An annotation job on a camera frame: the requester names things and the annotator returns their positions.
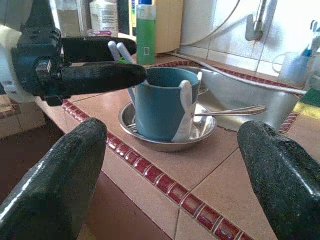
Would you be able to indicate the white curved faucet tube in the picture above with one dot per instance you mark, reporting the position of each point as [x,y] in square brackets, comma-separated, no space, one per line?
[217,30]

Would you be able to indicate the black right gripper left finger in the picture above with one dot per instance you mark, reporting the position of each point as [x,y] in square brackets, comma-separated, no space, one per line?
[50,180]

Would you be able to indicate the green liquid soap bottle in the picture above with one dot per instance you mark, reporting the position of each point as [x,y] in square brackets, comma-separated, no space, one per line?
[146,35]

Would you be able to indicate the steel spoon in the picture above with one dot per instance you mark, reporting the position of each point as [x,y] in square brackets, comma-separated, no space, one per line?
[237,111]

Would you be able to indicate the steel bowl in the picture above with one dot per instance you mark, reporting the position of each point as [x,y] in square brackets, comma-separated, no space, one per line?
[155,146]

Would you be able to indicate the steel fork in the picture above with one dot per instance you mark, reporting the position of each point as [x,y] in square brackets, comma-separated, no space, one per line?
[132,127]

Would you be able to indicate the clear packet pink label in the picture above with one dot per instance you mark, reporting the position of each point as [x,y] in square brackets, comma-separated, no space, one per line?
[100,33]

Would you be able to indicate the white bottle green cap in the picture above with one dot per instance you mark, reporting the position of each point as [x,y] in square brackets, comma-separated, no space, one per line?
[103,17]

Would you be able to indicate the steel sink basin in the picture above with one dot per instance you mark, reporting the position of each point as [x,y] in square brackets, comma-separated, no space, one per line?
[250,97]

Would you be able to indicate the grey plastic container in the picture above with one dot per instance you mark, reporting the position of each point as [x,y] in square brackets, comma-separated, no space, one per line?
[68,17]

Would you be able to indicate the teal ceramic mug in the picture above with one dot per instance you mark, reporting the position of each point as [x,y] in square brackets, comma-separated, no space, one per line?
[160,110]

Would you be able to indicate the clear toothbrush cup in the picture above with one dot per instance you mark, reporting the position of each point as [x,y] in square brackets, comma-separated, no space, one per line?
[292,72]

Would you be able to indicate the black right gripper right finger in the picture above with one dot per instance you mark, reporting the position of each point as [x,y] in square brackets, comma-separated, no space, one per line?
[282,180]

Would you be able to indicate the clear plastic measuring jug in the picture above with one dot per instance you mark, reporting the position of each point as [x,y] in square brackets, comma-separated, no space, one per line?
[315,77]

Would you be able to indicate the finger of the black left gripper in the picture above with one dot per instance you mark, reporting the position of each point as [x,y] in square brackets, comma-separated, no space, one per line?
[100,77]
[87,48]

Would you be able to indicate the green and yellow sponge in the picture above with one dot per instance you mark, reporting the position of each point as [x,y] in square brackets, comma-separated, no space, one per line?
[310,105]

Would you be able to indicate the steel wall faucet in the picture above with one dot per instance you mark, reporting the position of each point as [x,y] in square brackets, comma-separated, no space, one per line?
[253,27]

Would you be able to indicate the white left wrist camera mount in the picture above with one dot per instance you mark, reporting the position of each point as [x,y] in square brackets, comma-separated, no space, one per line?
[5,62]

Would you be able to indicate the white plastic spoon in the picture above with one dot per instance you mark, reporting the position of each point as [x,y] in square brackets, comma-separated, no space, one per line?
[186,117]

